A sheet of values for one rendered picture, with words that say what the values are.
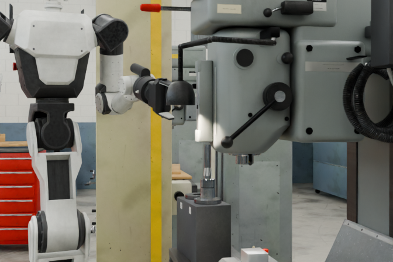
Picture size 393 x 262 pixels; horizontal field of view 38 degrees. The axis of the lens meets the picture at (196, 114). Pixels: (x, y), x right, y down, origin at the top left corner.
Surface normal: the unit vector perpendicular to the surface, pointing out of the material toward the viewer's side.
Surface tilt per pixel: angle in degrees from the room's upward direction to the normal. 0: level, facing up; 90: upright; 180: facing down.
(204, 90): 90
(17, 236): 90
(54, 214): 66
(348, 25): 90
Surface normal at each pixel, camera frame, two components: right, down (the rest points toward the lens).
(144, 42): 0.21, 0.01
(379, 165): -0.98, 0.00
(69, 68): 0.41, 0.01
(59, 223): 0.38, -0.40
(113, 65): 0.49, 0.29
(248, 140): 0.18, 0.47
